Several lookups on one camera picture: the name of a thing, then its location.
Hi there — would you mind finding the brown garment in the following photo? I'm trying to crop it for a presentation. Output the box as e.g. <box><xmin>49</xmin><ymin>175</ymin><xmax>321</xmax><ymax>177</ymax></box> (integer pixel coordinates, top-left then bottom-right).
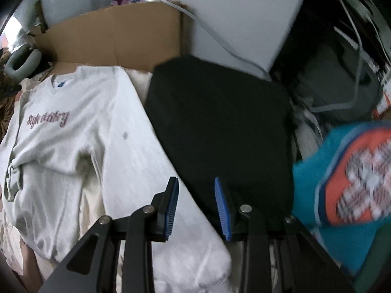
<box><xmin>0</xmin><ymin>47</ymin><xmax>23</xmax><ymax>142</ymax></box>

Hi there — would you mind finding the grey neck pillow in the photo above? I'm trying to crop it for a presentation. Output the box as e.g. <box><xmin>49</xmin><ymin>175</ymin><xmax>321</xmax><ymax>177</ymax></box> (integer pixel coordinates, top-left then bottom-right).
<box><xmin>4</xmin><ymin>44</ymin><xmax>42</xmax><ymax>78</ymax></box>

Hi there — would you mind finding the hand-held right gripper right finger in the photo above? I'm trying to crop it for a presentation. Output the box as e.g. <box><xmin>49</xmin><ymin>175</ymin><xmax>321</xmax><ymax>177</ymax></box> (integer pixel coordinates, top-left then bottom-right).
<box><xmin>214</xmin><ymin>177</ymin><xmax>356</xmax><ymax>293</ymax></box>

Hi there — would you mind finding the light grey sweatshirt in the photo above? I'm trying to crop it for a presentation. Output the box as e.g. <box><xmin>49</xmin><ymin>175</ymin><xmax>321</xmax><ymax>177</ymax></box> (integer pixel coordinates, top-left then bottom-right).
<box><xmin>0</xmin><ymin>65</ymin><xmax>233</xmax><ymax>293</ymax></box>

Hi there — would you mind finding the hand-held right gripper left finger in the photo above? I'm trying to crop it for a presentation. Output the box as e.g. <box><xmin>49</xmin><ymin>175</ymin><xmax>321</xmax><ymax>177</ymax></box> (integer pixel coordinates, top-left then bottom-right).
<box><xmin>38</xmin><ymin>176</ymin><xmax>180</xmax><ymax>293</ymax></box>

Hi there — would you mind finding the brown cardboard sheet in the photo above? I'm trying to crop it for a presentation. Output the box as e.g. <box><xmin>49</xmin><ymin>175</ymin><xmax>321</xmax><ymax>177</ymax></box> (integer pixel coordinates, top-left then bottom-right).
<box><xmin>29</xmin><ymin>1</ymin><xmax>187</xmax><ymax>74</ymax></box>

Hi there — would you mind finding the black garment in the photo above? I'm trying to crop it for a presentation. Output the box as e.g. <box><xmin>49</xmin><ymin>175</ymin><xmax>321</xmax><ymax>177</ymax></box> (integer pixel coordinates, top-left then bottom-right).
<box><xmin>143</xmin><ymin>54</ymin><xmax>295</xmax><ymax>229</ymax></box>

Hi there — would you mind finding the grey wrapped mattress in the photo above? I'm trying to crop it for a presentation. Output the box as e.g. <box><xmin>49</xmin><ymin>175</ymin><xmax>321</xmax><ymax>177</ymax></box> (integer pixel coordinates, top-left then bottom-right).
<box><xmin>40</xmin><ymin>0</ymin><xmax>153</xmax><ymax>28</ymax></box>

